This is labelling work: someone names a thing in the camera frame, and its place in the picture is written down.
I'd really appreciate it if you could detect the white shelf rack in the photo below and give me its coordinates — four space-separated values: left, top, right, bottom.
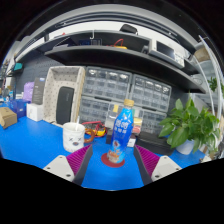
191 34 224 158

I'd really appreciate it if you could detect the grey small-parts drawer cabinet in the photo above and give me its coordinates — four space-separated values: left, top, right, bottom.
129 73 173 136
79 65 133 125

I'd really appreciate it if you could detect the flat black case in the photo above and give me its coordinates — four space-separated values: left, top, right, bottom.
134 131 176 157

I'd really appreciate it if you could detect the purple bag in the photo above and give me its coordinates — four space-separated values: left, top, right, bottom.
22 81 36 103

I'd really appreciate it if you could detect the clear compartment parts box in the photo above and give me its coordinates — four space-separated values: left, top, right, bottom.
105 102 144 129

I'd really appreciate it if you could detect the beige perforated tray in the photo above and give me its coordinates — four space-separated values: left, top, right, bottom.
42 65 87 127

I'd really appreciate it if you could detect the blue drink bottle gold cap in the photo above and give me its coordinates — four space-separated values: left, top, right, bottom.
107 98 136 164

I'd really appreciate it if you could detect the black rectangular speaker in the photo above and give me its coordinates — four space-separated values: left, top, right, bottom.
55 86 75 126

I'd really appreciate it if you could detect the green potted plant white pot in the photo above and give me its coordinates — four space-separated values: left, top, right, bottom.
158 96 221 156

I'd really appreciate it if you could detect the blue box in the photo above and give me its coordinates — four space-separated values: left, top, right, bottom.
9 98 28 119

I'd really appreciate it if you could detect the black box with white label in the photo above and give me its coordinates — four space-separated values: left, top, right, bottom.
105 128 138 149

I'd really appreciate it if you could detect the dark shelf unit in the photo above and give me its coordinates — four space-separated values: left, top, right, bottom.
13 24 208 94

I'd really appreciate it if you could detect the white stirrer stick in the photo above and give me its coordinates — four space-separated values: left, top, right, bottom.
74 115 81 132

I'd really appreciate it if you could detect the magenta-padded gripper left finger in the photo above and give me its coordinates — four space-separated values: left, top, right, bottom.
43 144 95 187

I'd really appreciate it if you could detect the red and yellow multimeter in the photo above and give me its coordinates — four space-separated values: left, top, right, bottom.
81 120 108 144

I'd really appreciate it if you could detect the white mug with face print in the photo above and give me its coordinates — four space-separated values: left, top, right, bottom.
62 121 86 154

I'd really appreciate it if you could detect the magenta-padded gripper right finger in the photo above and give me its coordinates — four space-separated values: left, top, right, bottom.
133 144 183 187

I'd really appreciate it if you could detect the dark grey upright box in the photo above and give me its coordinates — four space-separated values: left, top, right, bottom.
31 77 47 106

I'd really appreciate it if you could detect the brown cardboard box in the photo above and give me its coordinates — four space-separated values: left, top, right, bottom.
0 106 18 130

